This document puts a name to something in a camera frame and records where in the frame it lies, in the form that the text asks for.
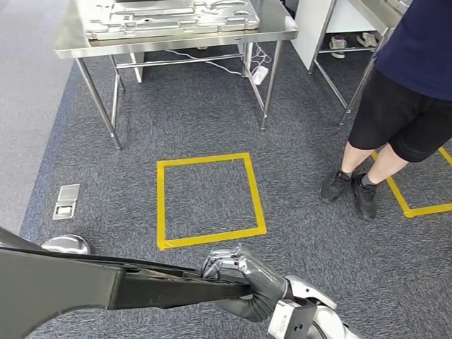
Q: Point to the white panel desk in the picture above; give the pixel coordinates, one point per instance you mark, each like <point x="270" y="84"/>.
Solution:
<point x="311" y="28"/>

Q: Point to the pale sports shoe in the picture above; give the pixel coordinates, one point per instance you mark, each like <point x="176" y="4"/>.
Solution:
<point x="338" y="44"/>
<point x="367" y="39"/>

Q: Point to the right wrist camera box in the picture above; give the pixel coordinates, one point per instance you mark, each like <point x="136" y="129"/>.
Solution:
<point x="286" y="323"/>

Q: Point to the stainless steel workbench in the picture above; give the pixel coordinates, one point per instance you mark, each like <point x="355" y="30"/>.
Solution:
<point x="275" y="21"/>

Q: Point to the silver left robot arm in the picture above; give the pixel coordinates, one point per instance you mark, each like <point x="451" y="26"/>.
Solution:
<point x="67" y="244"/>

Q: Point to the metal floor socket box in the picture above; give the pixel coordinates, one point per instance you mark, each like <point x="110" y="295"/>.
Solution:
<point x="66" y="201"/>

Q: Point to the white power strip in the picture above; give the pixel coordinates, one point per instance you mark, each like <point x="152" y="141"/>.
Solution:
<point x="260" y="75"/>

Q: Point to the black plastic panel part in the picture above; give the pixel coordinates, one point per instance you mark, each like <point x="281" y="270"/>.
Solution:
<point x="53" y="285"/>

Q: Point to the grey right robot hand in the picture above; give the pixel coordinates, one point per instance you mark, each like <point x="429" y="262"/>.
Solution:
<point x="261" y="285"/>

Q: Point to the person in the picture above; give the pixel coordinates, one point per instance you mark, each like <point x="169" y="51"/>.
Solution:
<point x="406" y="112"/>

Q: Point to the stamped grey metal plate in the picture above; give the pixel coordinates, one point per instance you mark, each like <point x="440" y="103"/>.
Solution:
<point x="158" y="21"/>

